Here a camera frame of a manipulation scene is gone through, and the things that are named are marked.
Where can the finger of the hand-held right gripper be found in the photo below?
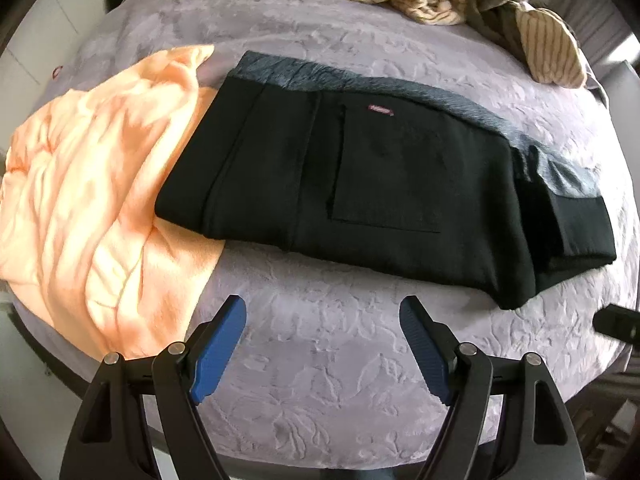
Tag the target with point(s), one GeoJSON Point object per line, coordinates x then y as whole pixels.
{"type": "Point", "coordinates": [619, 323]}

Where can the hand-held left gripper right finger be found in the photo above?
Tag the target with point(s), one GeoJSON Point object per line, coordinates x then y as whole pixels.
{"type": "Point", "coordinates": [425, 350]}

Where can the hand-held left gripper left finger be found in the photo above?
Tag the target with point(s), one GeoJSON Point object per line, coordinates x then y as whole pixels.
{"type": "Point", "coordinates": [220, 350]}

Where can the black pants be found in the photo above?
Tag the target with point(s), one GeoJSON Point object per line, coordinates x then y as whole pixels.
{"type": "Point", "coordinates": [400, 200]}

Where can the bed with lavender bedspread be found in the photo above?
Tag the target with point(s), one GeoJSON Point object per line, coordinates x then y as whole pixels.
{"type": "Point", "coordinates": [325, 350]}

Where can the peach blanket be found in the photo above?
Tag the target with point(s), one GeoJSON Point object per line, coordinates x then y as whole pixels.
{"type": "Point", "coordinates": [90, 185]}

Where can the tan wide-striped cloth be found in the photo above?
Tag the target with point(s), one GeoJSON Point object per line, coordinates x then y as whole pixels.
{"type": "Point", "coordinates": [550, 45]}

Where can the olive cloth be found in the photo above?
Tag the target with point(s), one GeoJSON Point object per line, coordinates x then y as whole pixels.
{"type": "Point", "coordinates": [492, 5]}

